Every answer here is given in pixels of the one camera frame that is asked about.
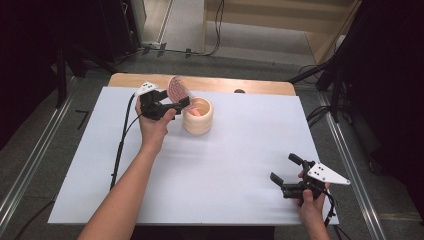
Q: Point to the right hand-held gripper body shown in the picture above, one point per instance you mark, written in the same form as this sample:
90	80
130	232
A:
325	175

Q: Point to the light wooden shelf unit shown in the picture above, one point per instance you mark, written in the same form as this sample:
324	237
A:
266	16

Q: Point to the person's right hand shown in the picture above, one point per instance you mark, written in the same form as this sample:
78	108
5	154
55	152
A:
311	208

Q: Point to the dark table grommet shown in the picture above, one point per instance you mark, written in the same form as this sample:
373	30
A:
239	91

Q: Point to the black metal stand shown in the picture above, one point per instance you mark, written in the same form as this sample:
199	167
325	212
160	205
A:
61	76

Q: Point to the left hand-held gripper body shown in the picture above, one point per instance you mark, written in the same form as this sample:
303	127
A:
151	106

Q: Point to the black equipment cabinet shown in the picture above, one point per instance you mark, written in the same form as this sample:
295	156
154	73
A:
116	30

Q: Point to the person's left hand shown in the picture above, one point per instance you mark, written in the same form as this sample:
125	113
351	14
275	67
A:
153	131

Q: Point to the pink hairbrush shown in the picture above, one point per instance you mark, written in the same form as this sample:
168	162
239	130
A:
175	88

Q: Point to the metal floor rail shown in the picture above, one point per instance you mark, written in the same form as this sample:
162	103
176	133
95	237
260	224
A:
350	166
36	146

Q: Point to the wooden table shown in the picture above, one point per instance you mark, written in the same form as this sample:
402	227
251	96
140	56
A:
216	83

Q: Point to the dark curtain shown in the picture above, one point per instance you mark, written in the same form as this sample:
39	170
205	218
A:
393	83
20	66

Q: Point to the cream ribbed cup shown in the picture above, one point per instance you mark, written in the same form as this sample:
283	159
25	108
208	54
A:
198	126

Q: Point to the white table board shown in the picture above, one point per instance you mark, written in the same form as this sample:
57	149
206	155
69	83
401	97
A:
216	166

